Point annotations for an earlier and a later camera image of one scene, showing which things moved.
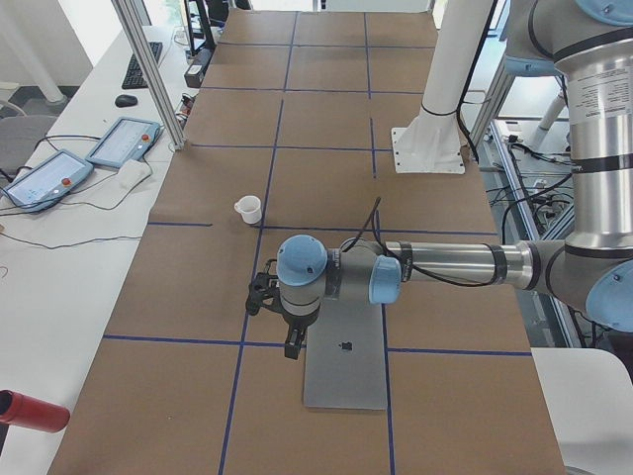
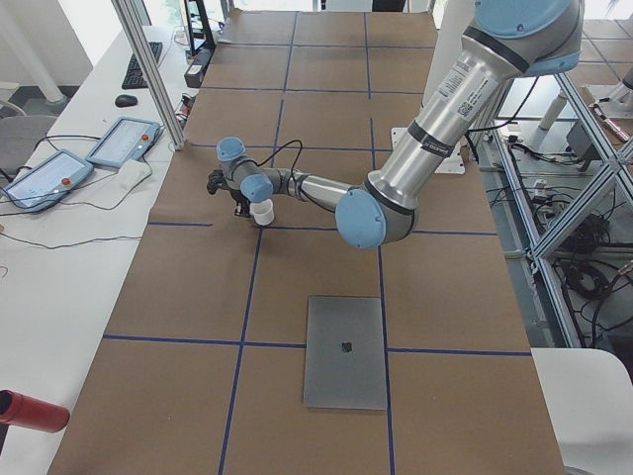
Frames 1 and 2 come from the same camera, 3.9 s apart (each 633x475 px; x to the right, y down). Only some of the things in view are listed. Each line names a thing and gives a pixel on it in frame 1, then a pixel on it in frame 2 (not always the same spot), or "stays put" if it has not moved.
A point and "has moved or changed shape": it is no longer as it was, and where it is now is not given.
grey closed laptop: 344,357 stays put
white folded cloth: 133,172 stays put
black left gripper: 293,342 -> 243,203
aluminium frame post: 136,39 stays put
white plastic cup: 250,209 has moved or changed shape
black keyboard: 135,76 stays put
